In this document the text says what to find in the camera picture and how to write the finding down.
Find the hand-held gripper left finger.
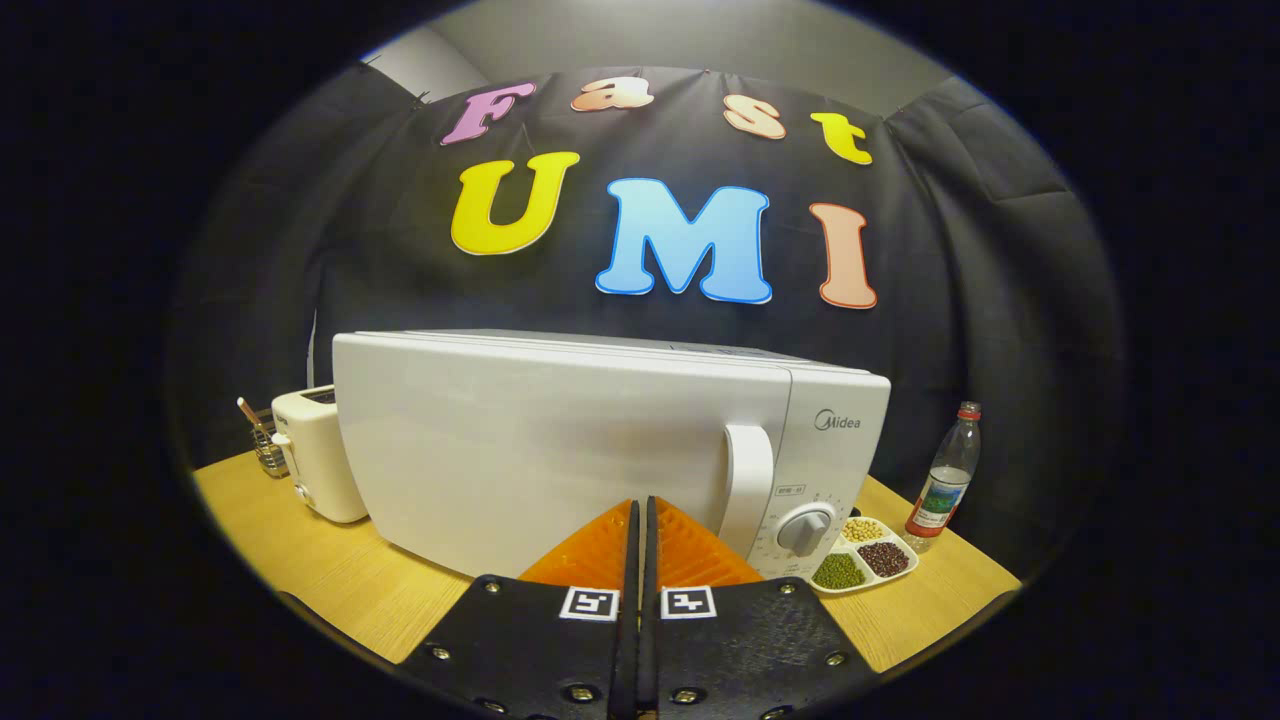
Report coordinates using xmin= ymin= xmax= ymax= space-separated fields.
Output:
xmin=395 ymin=497 xmax=641 ymax=720

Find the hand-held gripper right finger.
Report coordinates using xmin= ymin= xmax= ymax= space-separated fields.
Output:
xmin=645 ymin=495 xmax=881 ymax=720

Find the white toaster oven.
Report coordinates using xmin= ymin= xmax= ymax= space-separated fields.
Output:
xmin=332 ymin=330 xmax=892 ymax=584

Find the cream pop-up toaster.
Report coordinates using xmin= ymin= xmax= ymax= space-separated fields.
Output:
xmin=271 ymin=385 xmax=369 ymax=525

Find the white divided dish of beans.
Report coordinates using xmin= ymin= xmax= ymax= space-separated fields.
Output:
xmin=808 ymin=514 xmax=919 ymax=598

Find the clear plastic water bottle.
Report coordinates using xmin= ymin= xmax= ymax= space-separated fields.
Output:
xmin=905 ymin=401 xmax=983 ymax=553

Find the black backdrop cloth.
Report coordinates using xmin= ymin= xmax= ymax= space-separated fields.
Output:
xmin=170 ymin=65 xmax=1126 ymax=581

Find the wire mesh utensil basket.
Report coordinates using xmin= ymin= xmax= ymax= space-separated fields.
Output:
xmin=250 ymin=408 xmax=291 ymax=479

